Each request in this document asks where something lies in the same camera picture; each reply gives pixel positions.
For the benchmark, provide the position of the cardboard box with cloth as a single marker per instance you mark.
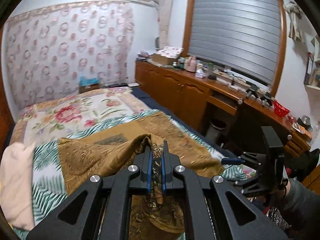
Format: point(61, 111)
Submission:
point(167, 55)

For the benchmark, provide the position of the navy blue mattress sheet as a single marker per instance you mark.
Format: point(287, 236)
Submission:
point(143, 96)

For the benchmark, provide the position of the pink kettle jug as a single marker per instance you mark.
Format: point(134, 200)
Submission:
point(190, 64)

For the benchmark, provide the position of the cream pillow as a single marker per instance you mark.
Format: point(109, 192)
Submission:
point(16, 185)

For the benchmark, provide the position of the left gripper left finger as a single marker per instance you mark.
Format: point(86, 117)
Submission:
point(100, 207)

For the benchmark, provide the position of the purple tissue pack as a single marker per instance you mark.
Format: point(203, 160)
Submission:
point(200, 74)

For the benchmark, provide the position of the long wooden sideboard cabinet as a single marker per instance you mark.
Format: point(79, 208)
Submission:
point(189, 99)

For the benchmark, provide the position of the floral bed blanket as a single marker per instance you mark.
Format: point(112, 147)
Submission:
point(49, 120)

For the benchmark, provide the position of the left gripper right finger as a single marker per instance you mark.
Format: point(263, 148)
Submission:
point(213, 207)

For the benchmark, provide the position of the circle pattern sheer curtain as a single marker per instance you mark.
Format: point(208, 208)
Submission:
point(50, 49)

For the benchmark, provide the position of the red basket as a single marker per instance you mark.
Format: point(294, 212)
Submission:
point(280, 110)

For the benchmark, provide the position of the beige tied side curtain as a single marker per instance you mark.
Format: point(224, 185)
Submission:
point(165, 7)

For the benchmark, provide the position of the grey window roller blind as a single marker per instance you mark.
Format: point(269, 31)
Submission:
point(242, 34)

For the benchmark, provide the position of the blue tissue box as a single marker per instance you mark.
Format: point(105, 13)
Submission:
point(88, 84)

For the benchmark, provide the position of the palm leaf print sheet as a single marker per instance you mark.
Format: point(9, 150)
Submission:
point(48, 186)

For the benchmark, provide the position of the golden brown patterned garment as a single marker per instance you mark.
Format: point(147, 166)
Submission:
point(105, 153)

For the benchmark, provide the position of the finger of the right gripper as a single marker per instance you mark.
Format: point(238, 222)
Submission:
point(232, 161)

